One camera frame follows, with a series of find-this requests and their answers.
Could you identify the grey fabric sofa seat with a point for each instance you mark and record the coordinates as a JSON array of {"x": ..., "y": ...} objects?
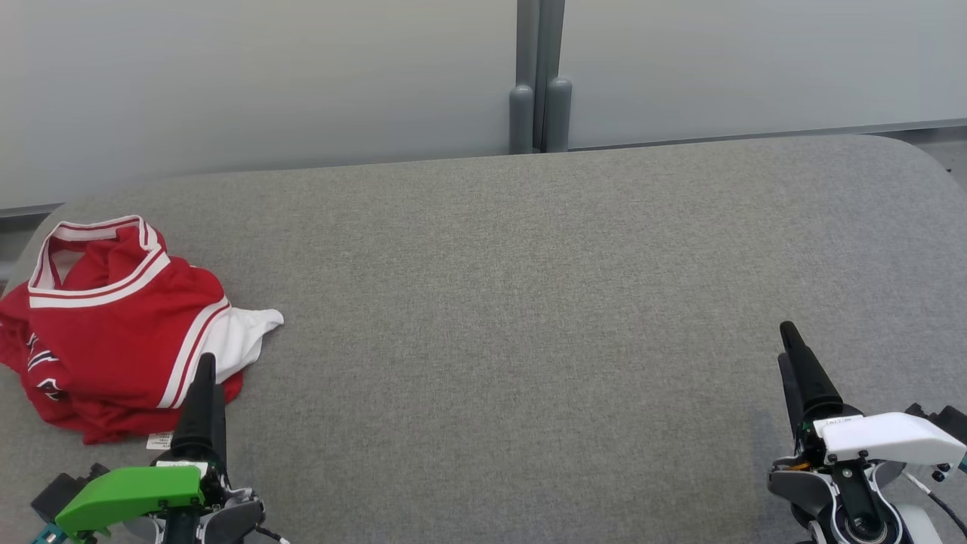
[{"x": 529, "y": 340}]

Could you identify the grey round-topped post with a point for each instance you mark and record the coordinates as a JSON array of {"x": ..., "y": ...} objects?
[
  {"x": 558, "y": 113},
  {"x": 521, "y": 121}
]

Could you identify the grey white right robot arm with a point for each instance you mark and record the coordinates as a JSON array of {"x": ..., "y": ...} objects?
[{"x": 838, "y": 499}]

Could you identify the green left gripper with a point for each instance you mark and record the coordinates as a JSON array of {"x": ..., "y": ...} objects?
[{"x": 128, "y": 495}]

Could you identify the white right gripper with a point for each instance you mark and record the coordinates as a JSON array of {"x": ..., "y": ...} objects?
[{"x": 884, "y": 438}]

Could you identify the red white basketball jersey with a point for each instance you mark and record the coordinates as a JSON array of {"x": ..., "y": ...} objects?
[{"x": 113, "y": 332}]

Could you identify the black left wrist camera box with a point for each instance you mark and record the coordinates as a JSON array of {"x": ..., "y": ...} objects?
[{"x": 64, "y": 487}]

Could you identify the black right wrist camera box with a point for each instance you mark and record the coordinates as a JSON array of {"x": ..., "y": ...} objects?
[{"x": 944, "y": 419}]

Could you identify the grey upright partition frame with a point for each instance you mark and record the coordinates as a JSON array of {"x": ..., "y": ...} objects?
[{"x": 540, "y": 45}]

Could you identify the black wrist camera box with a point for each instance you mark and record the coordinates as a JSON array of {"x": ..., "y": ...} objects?
[
  {"x": 64, "y": 487},
  {"x": 944, "y": 419}
]

